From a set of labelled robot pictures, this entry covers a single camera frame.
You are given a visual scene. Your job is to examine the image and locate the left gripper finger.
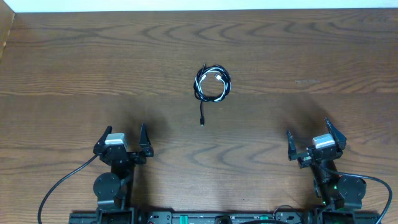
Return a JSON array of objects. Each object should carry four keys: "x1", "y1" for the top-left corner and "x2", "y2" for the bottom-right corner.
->
[
  {"x1": 139, "y1": 123, "x2": 154, "y2": 157},
  {"x1": 93, "y1": 126, "x2": 112, "y2": 154}
]

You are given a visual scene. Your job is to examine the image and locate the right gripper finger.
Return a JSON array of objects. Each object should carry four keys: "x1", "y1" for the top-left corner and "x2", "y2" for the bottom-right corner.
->
[
  {"x1": 286, "y1": 130, "x2": 299, "y2": 161},
  {"x1": 325, "y1": 118, "x2": 346, "y2": 149}
]

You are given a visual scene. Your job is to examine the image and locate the left camera black cable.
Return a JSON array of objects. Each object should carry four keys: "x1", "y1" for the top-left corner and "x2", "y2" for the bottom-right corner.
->
[{"x1": 37, "y1": 154, "x2": 99, "y2": 224}]

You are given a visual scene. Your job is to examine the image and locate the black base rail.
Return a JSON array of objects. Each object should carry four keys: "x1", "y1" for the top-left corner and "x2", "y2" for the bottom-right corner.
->
[{"x1": 68, "y1": 208, "x2": 379, "y2": 224}]

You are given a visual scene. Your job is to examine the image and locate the right camera black cable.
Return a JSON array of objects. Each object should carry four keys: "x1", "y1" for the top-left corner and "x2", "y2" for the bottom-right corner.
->
[{"x1": 323, "y1": 167, "x2": 393, "y2": 224}]

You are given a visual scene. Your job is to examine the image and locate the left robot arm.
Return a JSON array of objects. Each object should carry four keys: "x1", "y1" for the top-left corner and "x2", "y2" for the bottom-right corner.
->
[{"x1": 93, "y1": 124, "x2": 154, "y2": 211}]

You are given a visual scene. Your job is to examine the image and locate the black usb cable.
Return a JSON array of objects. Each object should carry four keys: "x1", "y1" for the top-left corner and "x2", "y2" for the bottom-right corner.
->
[{"x1": 193, "y1": 63, "x2": 233, "y2": 127}]

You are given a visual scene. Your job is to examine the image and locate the camera black cable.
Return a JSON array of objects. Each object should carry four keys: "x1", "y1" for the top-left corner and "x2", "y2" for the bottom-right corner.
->
[
  {"x1": 37, "y1": 154, "x2": 99, "y2": 224},
  {"x1": 323, "y1": 167, "x2": 393, "y2": 224}
]

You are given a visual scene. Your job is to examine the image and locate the white usb cable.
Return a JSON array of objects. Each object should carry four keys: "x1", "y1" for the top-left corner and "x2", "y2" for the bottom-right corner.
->
[{"x1": 195, "y1": 71, "x2": 227, "y2": 103}]

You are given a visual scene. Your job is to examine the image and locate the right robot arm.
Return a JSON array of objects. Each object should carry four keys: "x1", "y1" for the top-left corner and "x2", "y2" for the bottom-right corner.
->
[{"x1": 286, "y1": 119, "x2": 366, "y2": 210}]

